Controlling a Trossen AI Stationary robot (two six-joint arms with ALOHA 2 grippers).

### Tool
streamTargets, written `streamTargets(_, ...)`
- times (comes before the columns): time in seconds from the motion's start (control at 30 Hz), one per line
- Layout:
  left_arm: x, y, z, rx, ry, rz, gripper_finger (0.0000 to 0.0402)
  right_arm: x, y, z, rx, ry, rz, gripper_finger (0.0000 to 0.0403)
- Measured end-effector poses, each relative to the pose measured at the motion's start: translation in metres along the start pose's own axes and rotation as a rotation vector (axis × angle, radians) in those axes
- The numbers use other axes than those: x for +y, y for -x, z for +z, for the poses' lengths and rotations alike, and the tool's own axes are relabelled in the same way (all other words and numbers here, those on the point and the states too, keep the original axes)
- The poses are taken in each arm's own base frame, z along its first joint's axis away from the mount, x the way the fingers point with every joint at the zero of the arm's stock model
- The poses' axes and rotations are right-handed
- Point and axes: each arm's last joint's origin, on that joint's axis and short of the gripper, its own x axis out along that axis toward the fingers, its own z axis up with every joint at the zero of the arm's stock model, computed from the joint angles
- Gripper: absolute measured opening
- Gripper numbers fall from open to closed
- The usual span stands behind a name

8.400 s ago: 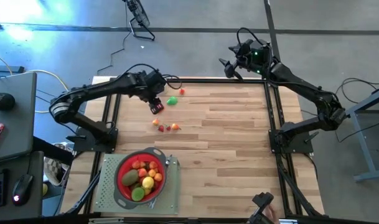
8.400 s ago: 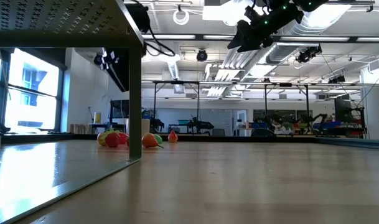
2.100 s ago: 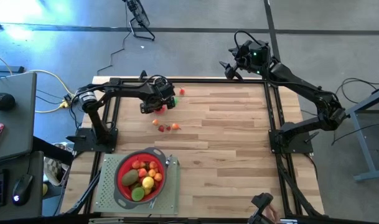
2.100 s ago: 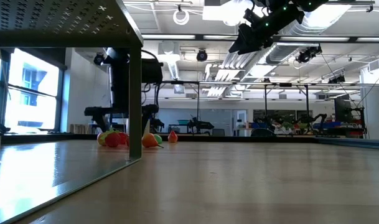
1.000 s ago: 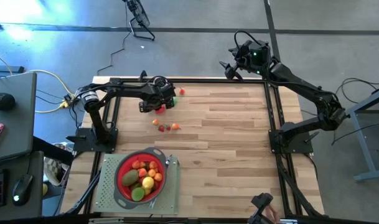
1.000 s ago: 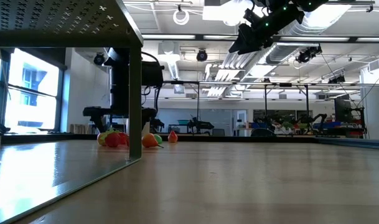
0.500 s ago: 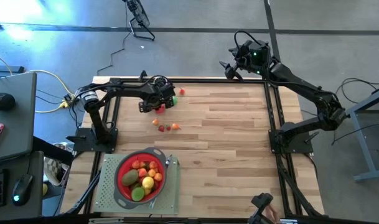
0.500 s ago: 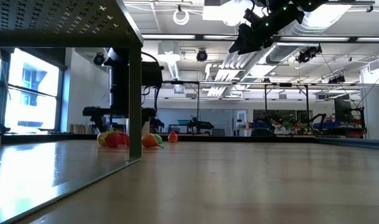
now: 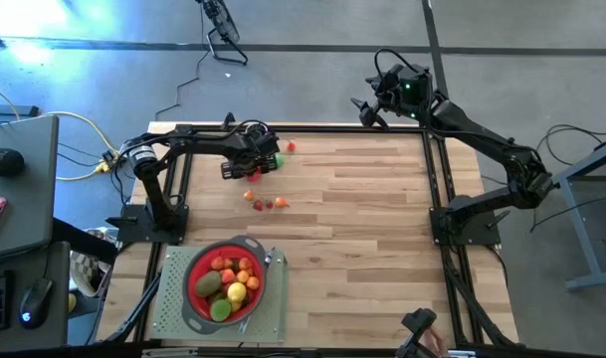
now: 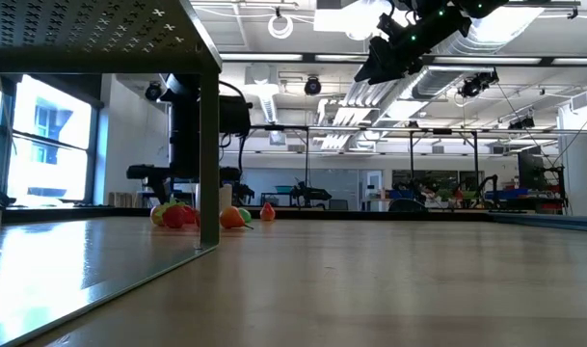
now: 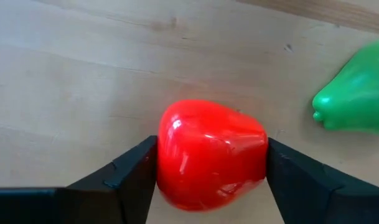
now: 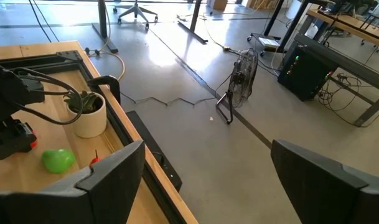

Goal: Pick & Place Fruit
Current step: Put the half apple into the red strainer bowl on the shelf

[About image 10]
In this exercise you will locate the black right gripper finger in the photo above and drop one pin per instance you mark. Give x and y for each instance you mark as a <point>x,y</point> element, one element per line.
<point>389,65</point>

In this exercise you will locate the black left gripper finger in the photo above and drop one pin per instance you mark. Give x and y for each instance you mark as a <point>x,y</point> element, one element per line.
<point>160,192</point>

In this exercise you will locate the red toy strawberry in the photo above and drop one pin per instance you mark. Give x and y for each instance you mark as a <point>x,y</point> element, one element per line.
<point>191,215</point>
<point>174,218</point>

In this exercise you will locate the small orange toy fruit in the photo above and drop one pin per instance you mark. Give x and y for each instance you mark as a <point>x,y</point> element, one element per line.
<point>231,217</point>

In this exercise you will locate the round green toy fruit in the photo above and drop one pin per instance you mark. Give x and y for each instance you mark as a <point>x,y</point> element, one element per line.
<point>246,214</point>

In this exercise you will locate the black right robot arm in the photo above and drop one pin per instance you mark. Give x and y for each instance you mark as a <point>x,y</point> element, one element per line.
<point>486,7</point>

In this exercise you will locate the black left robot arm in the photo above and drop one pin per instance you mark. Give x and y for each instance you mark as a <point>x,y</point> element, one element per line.
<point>184,125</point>

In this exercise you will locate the yellow container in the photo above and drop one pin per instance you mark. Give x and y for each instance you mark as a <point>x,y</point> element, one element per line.
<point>151,182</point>

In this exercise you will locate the orange yellow toy peach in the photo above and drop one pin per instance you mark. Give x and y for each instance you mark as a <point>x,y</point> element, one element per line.
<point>156,216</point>

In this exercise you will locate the wooden crates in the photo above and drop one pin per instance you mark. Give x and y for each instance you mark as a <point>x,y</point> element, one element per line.
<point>122,198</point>

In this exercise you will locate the black hanging spotlight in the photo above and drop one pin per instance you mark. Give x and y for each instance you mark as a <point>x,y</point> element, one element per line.
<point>153,91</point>
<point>312,86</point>

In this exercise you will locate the red-orange toy pepper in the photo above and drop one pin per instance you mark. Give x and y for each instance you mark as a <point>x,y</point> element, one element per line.
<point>267,212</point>

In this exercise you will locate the teal bin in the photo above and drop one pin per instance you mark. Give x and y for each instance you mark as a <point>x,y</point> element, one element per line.
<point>283,189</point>

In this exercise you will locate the large window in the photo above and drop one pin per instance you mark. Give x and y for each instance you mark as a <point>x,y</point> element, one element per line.
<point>52,144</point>

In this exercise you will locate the overhead light bar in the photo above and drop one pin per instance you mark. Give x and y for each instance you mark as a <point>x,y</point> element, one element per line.
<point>264,57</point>

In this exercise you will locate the grey chair back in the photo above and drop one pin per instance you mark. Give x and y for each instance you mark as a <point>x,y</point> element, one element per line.
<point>338,205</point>

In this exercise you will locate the green perforated metal shelf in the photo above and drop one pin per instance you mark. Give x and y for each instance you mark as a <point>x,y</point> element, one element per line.
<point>105,34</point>

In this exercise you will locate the black equipment rack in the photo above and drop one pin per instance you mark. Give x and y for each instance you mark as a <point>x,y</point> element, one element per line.
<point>539,178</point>

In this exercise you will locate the silver ventilation duct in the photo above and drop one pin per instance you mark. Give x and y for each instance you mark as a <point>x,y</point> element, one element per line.
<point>466,77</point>

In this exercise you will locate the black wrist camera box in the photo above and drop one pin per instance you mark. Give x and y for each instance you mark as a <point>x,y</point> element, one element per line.
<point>235,115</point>

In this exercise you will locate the black workstation frame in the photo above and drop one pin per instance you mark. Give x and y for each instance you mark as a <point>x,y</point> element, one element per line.
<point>306,154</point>

